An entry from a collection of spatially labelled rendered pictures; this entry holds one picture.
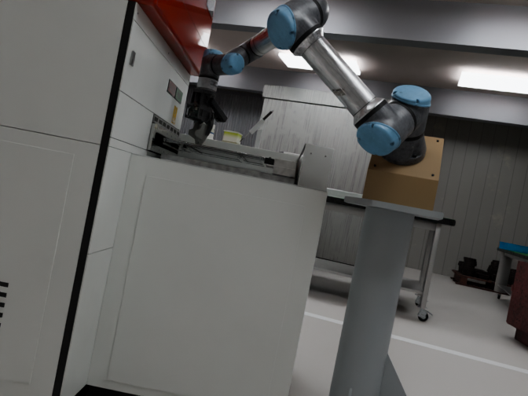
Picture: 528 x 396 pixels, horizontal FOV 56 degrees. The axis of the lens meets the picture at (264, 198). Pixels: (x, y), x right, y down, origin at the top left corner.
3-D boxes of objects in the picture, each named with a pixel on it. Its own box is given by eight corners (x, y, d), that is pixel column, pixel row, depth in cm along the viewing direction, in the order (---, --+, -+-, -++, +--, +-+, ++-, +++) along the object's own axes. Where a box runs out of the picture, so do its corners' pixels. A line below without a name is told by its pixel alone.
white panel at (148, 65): (100, 144, 135) (128, 0, 135) (167, 164, 217) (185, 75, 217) (111, 146, 135) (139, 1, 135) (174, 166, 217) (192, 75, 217)
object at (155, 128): (145, 149, 172) (151, 122, 172) (173, 159, 216) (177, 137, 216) (150, 150, 172) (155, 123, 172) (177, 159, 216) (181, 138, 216)
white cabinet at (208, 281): (81, 410, 155) (130, 154, 155) (156, 329, 252) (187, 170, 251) (282, 452, 153) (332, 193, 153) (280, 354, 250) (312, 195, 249)
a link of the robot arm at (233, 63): (247, 44, 178) (228, 47, 186) (225, 56, 172) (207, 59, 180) (254, 65, 182) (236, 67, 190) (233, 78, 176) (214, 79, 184)
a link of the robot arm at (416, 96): (432, 124, 158) (441, 87, 149) (411, 144, 151) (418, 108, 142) (399, 111, 164) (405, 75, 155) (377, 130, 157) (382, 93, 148)
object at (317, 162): (297, 185, 159) (306, 143, 159) (292, 188, 215) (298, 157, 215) (326, 191, 159) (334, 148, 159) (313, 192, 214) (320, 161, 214)
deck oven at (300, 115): (371, 269, 735) (400, 121, 734) (361, 278, 608) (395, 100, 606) (262, 244, 788) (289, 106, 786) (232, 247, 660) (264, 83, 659)
